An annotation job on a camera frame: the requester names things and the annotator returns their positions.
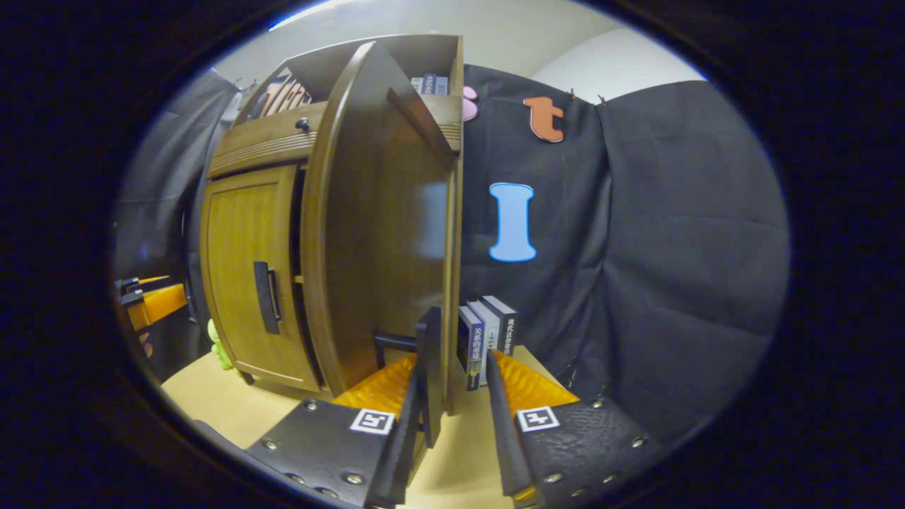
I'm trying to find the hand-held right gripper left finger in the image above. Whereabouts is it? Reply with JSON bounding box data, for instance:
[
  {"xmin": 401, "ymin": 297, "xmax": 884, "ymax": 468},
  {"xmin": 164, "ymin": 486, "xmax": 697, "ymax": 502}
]
[{"xmin": 244, "ymin": 352, "xmax": 425, "ymax": 508}]

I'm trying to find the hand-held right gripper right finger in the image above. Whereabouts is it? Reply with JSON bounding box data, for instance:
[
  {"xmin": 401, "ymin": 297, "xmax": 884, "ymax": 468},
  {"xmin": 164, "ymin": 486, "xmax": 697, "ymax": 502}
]
[{"xmin": 485, "ymin": 349, "xmax": 665, "ymax": 506}]

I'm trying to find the wooden shoe cabinet door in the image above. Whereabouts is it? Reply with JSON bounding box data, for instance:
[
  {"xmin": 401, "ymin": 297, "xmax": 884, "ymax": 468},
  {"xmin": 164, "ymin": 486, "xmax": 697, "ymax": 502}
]
[
  {"xmin": 300, "ymin": 41, "xmax": 457, "ymax": 448},
  {"xmin": 200, "ymin": 164, "xmax": 322, "ymax": 393}
]

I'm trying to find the wooden double-door shoe cabinet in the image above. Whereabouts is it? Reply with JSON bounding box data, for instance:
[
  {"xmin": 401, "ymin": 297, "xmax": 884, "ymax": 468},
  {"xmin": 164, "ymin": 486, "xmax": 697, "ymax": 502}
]
[{"xmin": 199, "ymin": 34, "xmax": 465, "ymax": 418}]

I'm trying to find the wooden cabinet drawer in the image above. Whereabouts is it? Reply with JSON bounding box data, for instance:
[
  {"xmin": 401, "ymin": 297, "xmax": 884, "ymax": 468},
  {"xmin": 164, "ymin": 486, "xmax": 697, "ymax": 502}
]
[{"xmin": 207, "ymin": 95, "xmax": 462, "ymax": 180}]

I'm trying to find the green frog toy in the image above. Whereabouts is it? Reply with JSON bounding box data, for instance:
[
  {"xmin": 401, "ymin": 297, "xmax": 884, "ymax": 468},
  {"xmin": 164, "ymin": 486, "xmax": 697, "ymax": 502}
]
[{"xmin": 207, "ymin": 318, "xmax": 234, "ymax": 370}]

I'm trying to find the dark blue book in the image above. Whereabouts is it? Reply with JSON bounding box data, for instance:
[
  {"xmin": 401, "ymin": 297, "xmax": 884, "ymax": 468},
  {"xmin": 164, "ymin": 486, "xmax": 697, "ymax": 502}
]
[{"xmin": 458, "ymin": 305, "xmax": 486, "ymax": 392}]

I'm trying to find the brown wooden slat rack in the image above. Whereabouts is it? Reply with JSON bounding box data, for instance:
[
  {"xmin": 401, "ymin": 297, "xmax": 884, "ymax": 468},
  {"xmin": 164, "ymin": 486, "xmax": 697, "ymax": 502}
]
[{"xmin": 258, "ymin": 76, "xmax": 314, "ymax": 119}]

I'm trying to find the black backdrop cloth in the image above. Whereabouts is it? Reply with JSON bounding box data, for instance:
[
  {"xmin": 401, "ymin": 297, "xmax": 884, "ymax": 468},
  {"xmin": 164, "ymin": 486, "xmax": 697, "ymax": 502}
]
[{"xmin": 113, "ymin": 64, "xmax": 791, "ymax": 446}]

